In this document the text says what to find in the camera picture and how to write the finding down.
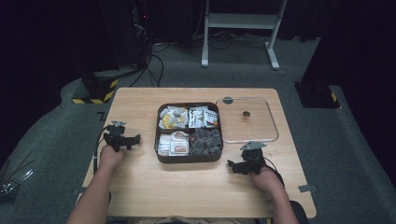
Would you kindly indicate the grey tape strip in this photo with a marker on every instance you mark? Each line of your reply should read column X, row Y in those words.
column 79, row 191
column 307, row 188

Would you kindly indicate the person's right hand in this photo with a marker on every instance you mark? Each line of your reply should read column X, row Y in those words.
column 267, row 180

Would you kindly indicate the person's clothing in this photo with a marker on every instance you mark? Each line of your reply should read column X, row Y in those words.
column 186, row 221

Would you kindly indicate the white metal stand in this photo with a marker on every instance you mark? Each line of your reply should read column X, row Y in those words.
column 241, row 21

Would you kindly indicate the brown divided snack tray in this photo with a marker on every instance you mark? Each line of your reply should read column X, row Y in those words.
column 188, row 159

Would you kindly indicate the pile of white printed packets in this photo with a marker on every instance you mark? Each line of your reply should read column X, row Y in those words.
column 202, row 117

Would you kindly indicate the pile of grey yellow packets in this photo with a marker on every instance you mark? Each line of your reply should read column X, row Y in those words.
column 172, row 118

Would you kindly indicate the pile of white orange packets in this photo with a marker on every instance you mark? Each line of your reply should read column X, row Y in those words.
column 174, row 144

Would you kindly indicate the pile of dark wrapped snacks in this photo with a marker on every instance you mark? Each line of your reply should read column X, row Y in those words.
column 206, row 142

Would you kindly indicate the person's left hand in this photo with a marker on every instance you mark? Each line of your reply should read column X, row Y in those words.
column 110, row 158

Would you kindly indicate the clear plastic tray lid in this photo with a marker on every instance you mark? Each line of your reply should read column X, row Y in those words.
column 249, row 132

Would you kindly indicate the black yellow striped stand base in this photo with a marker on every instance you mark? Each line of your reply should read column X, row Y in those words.
column 99, row 90

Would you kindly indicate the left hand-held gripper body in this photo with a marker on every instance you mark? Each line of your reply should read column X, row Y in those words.
column 115, row 137

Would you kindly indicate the metal tripod legs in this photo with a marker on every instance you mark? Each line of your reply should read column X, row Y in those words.
column 15, row 182

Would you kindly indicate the dark computer tower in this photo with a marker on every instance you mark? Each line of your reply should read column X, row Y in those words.
column 138, row 28

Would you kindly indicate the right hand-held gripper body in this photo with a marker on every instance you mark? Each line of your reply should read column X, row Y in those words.
column 253, row 158

